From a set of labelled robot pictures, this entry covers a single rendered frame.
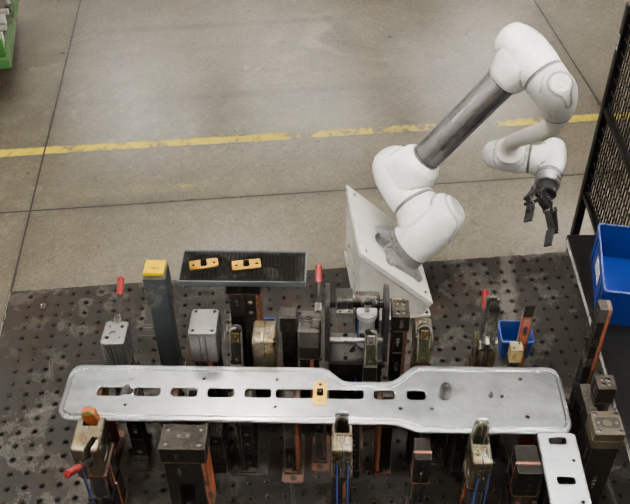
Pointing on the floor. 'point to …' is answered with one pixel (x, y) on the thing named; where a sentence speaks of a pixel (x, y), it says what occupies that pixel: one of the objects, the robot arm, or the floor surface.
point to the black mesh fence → (620, 134)
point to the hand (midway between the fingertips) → (538, 231)
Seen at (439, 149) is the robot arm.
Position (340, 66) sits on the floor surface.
